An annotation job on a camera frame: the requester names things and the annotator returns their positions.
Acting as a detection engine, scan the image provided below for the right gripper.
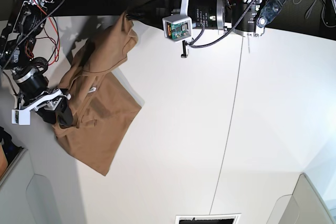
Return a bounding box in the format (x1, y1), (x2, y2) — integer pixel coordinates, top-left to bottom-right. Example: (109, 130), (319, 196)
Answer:
(16, 88), (73, 127)

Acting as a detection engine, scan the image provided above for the brown t-shirt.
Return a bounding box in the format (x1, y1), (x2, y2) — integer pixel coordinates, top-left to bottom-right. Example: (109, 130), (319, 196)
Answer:
(53, 13), (141, 176)

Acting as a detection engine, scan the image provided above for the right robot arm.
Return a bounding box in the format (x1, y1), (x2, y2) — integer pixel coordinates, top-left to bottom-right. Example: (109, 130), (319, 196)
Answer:
(1, 0), (73, 127)

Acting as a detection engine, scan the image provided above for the grey bin left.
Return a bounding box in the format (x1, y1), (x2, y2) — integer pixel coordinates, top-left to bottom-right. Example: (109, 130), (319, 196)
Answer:
(1, 148), (62, 223)

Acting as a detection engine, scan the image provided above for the grey bin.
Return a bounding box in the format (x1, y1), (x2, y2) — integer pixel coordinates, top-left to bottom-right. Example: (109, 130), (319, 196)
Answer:
(267, 173), (335, 224)
(1, 148), (62, 223)

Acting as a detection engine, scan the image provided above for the white framed floor vent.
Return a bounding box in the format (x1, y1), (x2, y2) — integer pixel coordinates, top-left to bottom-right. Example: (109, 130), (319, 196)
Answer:
(175, 214), (241, 224)

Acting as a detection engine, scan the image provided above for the grey bin right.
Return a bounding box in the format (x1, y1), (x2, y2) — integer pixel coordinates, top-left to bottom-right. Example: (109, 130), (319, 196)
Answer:
(267, 173), (335, 224)

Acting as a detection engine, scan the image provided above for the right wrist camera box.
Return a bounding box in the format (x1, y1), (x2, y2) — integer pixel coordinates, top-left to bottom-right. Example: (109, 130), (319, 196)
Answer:
(12, 109), (30, 125)

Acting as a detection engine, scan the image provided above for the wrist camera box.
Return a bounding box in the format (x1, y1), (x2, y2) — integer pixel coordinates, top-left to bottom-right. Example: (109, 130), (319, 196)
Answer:
(162, 14), (193, 42)
(12, 109), (30, 125)

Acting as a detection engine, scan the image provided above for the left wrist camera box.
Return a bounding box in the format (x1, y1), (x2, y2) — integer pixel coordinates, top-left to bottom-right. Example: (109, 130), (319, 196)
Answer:
(162, 14), (193, 42)

